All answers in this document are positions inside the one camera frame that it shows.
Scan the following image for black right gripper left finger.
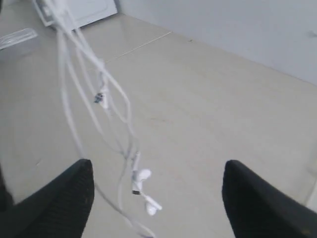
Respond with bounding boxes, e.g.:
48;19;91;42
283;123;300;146
0;159;95;238

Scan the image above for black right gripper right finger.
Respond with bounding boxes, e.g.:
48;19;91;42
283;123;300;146
221;160;317;238

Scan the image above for white wired earphones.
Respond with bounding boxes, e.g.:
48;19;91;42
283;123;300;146
34;0;163;238

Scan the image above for white cabinet box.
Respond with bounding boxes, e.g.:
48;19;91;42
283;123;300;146
32;0;118;27

